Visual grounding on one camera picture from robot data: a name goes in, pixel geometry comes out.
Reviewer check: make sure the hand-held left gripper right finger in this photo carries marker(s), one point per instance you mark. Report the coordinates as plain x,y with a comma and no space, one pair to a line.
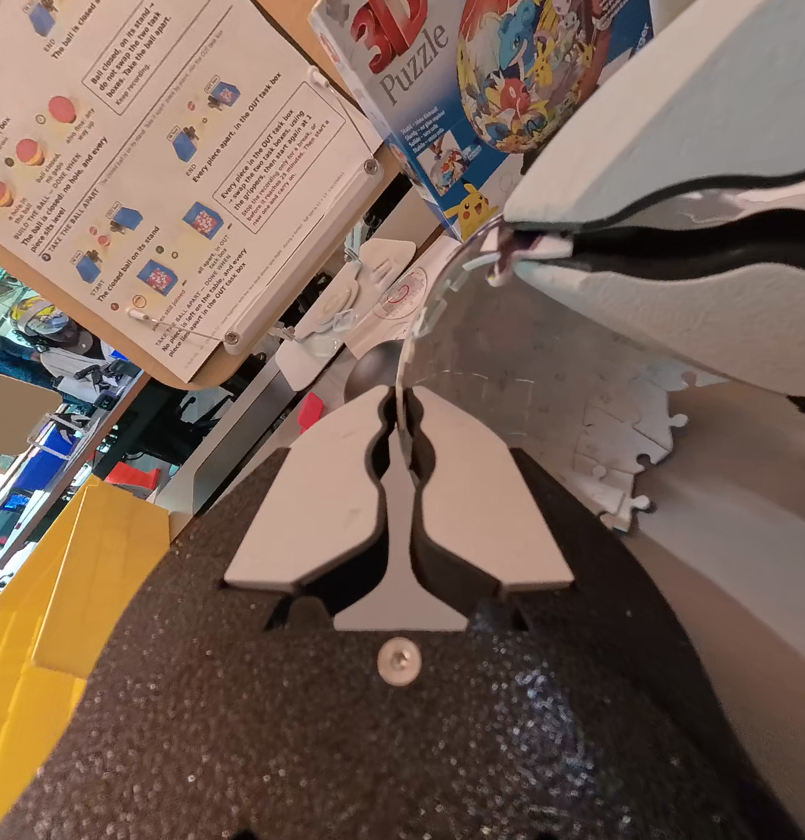
487,518

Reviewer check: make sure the long wooden workbench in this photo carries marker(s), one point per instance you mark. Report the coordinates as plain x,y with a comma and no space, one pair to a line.
80,446

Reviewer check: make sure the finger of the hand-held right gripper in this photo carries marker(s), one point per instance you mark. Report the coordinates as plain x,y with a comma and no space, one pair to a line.
704,315
671,118

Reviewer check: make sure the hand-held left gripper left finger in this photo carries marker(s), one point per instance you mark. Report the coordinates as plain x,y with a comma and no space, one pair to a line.
317,518

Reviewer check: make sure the blue puzzle box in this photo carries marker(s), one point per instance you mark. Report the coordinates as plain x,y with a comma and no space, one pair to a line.
409,98

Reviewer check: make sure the folded paper instruction leaflet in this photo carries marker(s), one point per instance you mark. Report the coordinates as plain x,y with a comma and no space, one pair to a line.
402,295

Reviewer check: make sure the clear acrylic holder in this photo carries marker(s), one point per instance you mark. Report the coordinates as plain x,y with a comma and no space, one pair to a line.
336,325

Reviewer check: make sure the yellow plastic bin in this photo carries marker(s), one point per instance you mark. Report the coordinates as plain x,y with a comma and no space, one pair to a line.
61,590

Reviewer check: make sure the white stand base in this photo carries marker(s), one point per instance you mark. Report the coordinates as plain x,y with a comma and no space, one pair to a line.
297,361

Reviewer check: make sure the black round ball stand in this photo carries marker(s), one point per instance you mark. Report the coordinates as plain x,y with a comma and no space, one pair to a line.
373,374

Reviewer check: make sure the small red plastic block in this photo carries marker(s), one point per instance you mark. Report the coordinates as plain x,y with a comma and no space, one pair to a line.
310,413

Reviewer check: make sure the instruction sheet on board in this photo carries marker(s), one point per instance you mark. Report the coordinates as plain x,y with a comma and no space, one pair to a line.
218,377

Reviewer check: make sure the partly built puzzle ball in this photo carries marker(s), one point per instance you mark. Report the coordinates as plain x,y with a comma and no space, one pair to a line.
540,374

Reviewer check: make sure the printed instruction sheet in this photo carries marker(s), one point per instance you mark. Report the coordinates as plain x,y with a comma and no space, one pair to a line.
179,164

